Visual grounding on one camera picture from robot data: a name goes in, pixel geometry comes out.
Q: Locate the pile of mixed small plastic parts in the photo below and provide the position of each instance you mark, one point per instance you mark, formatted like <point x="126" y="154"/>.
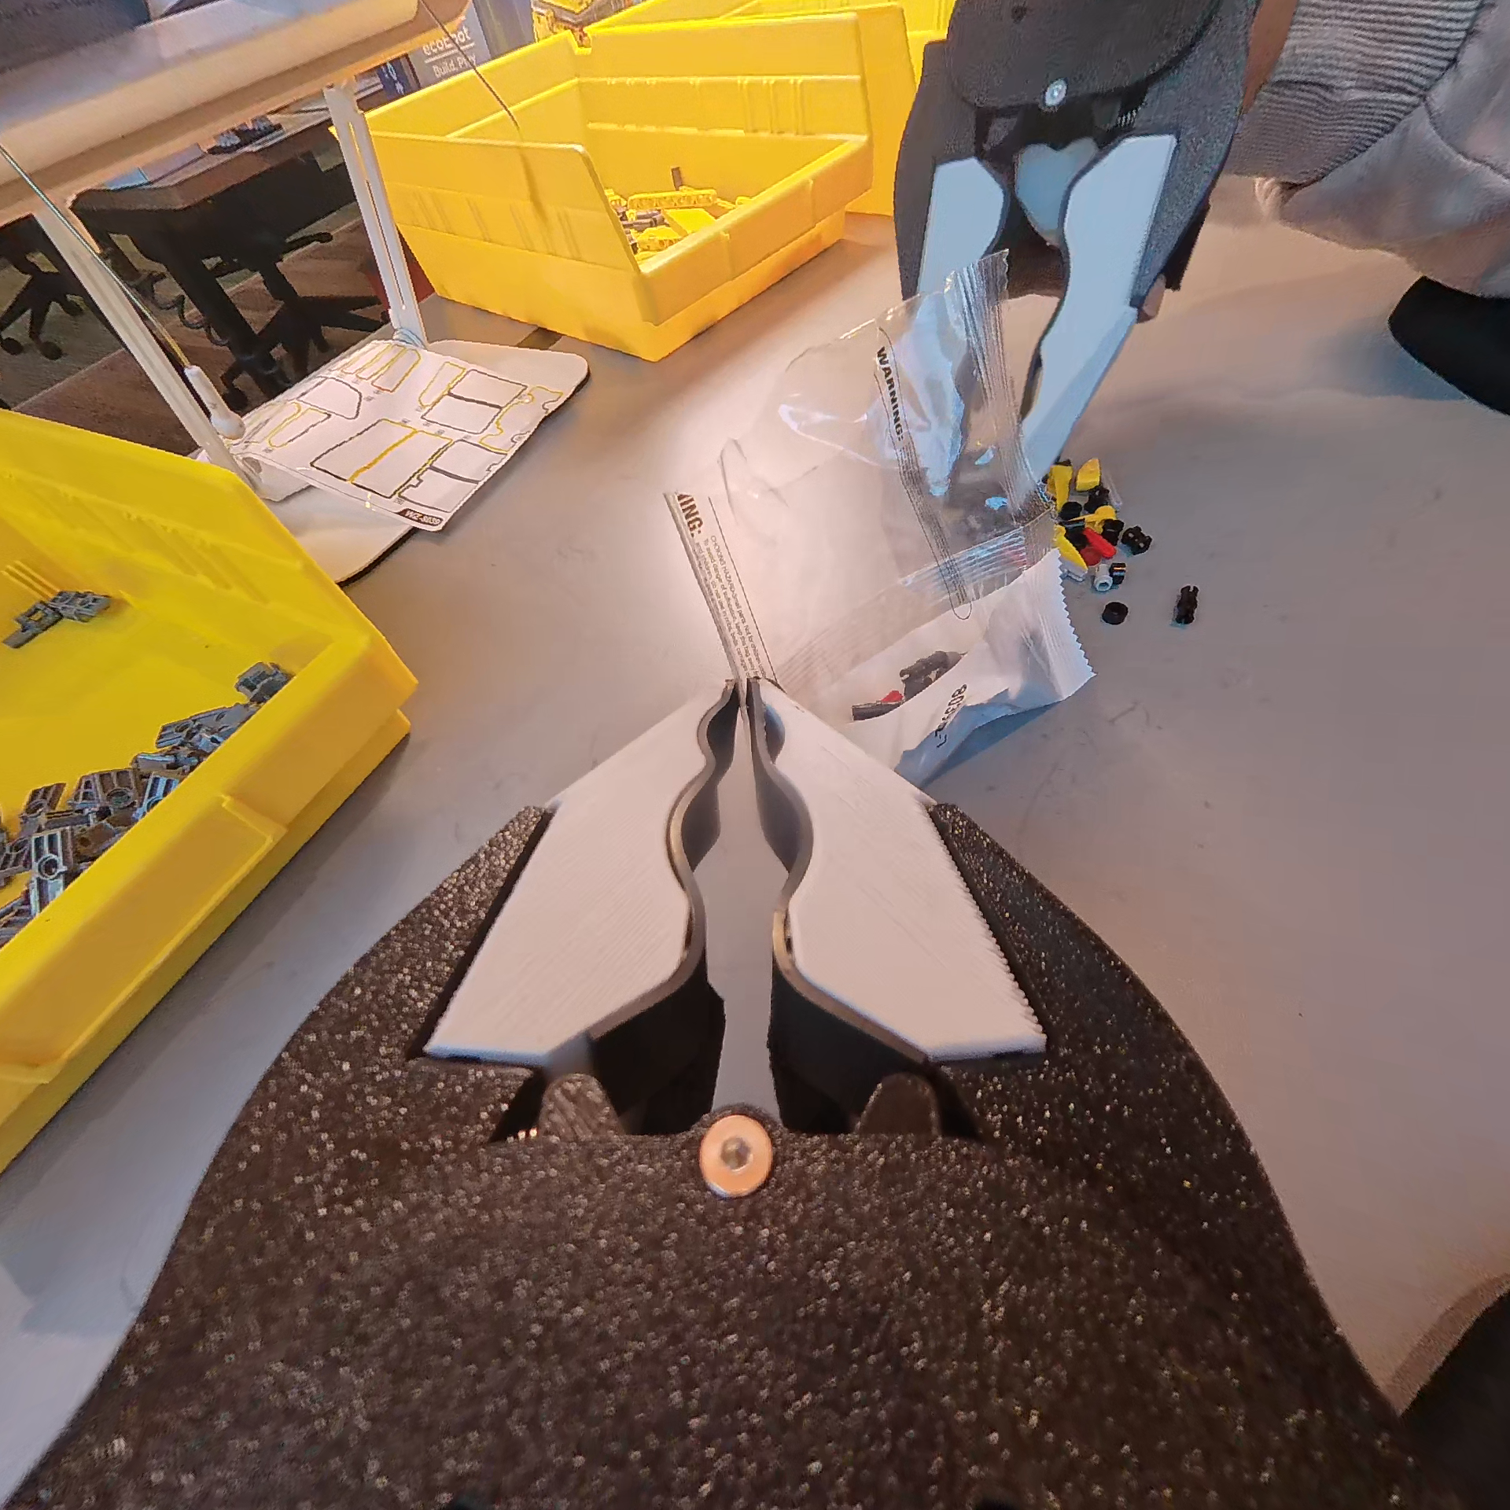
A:
<point x="1089" y="533"/>

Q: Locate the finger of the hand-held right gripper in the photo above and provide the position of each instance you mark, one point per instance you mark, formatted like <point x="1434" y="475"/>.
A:
<point x="1107" y="261"/>
<point x="954" y="227"/>

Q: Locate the black office chair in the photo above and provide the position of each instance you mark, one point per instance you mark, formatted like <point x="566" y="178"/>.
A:
<point x="216" y="236"/>

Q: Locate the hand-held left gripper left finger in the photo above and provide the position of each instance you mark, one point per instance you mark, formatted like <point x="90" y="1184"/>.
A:
<point x="575" y="933"/>

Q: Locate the yellow flat box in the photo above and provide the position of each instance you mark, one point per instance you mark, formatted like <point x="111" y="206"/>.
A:
<point x="216" y="848"/>

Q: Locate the heap of grey plastic parts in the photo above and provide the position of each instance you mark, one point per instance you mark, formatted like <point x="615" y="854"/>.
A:
<point x="95" y="802"/>

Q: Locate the black armrest pad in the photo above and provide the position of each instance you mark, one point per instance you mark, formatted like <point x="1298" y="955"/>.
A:
<point x="1464" y="343"/>
<point x="1468" y="1414"/>

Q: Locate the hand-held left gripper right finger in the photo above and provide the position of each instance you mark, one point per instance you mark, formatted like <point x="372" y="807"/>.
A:
<point x="910" y="933"/>

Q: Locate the clear plastic bag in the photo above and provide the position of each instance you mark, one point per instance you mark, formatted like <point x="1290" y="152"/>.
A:
<point x="828" y="542"/>

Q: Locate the person's right forearm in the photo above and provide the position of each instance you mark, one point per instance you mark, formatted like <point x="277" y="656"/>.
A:
<point x="1389" y="142"/>

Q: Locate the yellow storage bin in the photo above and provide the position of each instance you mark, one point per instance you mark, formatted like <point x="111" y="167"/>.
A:
<point x="542" y="261"/>
<point x="884" y="94"/>

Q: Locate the grey desk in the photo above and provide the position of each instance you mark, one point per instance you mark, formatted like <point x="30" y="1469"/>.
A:
<point x="1318" y="826"/>

